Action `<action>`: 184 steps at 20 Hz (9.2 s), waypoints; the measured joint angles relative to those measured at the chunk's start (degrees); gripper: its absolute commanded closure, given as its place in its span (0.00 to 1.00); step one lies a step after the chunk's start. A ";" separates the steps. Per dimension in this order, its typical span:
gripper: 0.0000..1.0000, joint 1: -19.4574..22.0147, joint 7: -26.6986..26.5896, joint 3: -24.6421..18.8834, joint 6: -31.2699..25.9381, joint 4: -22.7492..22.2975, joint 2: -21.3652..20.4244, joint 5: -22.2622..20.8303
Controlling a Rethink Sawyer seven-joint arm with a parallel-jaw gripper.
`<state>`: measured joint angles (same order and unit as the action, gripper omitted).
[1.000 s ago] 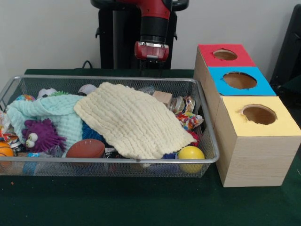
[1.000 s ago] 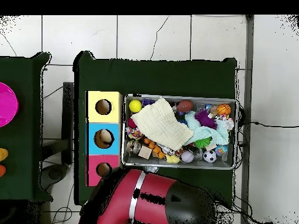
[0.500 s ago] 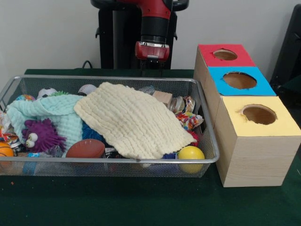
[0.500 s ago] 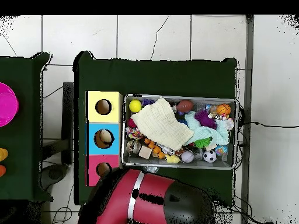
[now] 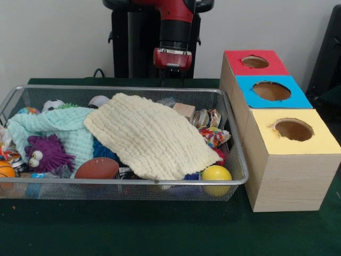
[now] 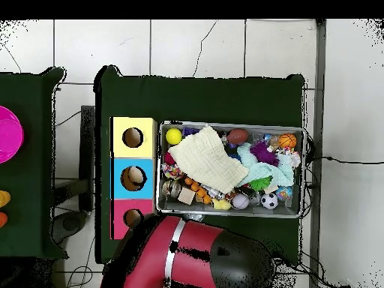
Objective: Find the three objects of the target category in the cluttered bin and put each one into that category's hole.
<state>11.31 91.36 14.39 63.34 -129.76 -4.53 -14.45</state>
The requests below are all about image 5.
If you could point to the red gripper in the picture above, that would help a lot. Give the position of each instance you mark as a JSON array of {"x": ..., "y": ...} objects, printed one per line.
[{"x": 172, "y": 58}]

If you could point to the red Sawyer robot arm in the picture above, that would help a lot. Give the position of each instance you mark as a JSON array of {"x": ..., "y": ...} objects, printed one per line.
[{"x": 176, "y": 21}]

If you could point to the clear mesh bin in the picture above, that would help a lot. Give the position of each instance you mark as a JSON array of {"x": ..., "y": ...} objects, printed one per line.
[{"x": 64, "y": 190}]

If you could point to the small wooden block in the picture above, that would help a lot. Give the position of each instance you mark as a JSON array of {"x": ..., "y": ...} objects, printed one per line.
[{"x": 184, "y": 110}]

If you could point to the cream yellow cloth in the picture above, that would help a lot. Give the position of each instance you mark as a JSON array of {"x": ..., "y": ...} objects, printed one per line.
[{"x": 152, "y": 136}]

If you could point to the colourful crinkly packet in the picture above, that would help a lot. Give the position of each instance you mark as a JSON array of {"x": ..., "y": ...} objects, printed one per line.
[{"x": 213, "y": 136}]

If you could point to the white ball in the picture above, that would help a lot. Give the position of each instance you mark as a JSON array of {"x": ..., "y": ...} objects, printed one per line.
[{"x": 99, "y": 101}]

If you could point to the yellow ball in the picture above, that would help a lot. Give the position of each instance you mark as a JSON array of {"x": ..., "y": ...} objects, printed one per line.
[{"x": 216, "y": 174}]

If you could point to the brown toy football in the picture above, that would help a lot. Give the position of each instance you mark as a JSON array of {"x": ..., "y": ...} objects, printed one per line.
[{"x": 97, "y": 168}]

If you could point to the mint green cloth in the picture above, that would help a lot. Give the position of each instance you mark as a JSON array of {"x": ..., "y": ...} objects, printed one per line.
[{"x": 64, "y": 125}]

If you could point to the small soccer ball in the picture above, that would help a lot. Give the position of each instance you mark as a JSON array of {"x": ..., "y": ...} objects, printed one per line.
[{"x": 52, "y": 105}]

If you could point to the purple spiky toy with eyes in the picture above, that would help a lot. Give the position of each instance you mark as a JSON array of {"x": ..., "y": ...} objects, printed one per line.
[{"x": 49, "y": 152}]

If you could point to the dark green table cloth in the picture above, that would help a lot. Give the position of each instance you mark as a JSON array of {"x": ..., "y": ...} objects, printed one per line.
[{"x": 160, "y": 229}]

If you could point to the black chair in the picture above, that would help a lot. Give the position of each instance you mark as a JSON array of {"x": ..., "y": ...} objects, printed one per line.
[{"x": 327, "y": 58}]

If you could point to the orange toy basketball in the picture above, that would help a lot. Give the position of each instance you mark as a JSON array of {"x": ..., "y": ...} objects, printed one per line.
[{"x": 5, "y": 170}]

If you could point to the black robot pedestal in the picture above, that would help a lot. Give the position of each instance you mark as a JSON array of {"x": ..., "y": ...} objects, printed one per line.
[{"x": 133, "y": 48}]

